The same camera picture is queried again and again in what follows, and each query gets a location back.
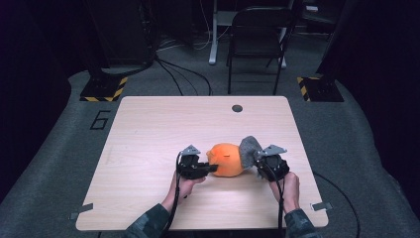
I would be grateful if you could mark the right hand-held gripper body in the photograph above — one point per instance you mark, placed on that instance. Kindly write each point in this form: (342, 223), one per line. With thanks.
(274, 165)

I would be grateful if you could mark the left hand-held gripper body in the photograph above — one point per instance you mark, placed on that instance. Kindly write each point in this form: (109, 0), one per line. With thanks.
(189, 165)

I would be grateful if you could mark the grey speckled towel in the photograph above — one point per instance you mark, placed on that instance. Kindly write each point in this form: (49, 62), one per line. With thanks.
(249, 150)

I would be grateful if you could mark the person's left hand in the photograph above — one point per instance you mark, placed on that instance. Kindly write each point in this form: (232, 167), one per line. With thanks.
(183, 190)

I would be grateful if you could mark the person's right hand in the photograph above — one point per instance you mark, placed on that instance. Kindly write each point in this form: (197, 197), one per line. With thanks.
(290, 191)

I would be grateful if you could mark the grey tape strip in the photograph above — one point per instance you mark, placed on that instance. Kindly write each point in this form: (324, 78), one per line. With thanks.
(82, 209)
(322, 206)

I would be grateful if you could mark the black stand with striped base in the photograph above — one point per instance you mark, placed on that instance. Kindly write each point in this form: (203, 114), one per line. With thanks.
(102, 89)
(322, 91)

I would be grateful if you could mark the white desk leg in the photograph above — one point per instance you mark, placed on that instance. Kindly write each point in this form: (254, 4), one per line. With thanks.
(214, 39)

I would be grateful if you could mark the dark curtain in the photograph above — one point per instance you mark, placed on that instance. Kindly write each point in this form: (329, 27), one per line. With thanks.
(26, 82)
(379, 66)

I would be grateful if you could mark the black folding chair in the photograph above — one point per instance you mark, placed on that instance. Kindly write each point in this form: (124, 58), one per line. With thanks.
(257, 20)

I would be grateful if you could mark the black cabinet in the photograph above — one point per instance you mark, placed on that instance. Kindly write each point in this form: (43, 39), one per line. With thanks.
(122, 33)

